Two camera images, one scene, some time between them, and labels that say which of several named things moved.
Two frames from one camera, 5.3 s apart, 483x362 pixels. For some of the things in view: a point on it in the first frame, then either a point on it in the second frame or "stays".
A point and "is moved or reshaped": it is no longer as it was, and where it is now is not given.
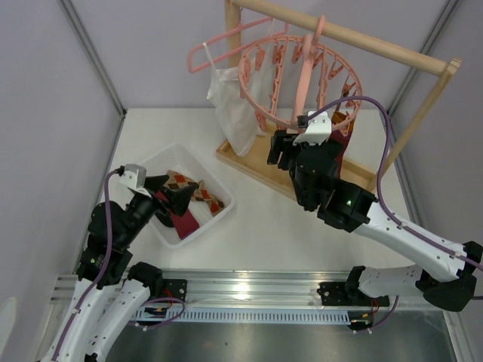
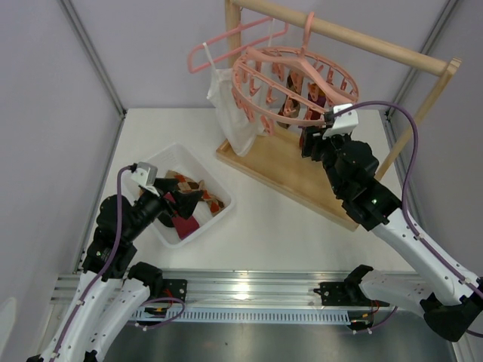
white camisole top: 240,96 stays
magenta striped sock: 340,131 is moved or reshaped
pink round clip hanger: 313,44 → 289,84
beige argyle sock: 346,89 → 294,81
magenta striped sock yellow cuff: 184,224 stays
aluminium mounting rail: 238,288 stays
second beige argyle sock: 176,180 stays
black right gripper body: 293,151 → 315,145
